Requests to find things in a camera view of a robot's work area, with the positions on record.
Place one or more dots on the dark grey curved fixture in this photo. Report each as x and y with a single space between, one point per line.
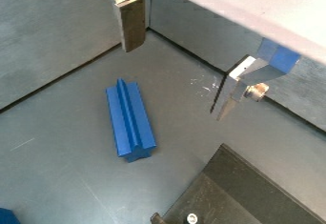
231 193

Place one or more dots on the blue shape sorter block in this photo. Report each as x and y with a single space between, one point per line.
7 217

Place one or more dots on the blue star prism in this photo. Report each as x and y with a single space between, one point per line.
130 120

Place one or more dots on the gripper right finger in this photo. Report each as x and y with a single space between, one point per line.
245 79

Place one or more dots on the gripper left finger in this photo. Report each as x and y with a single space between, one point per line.
131 17

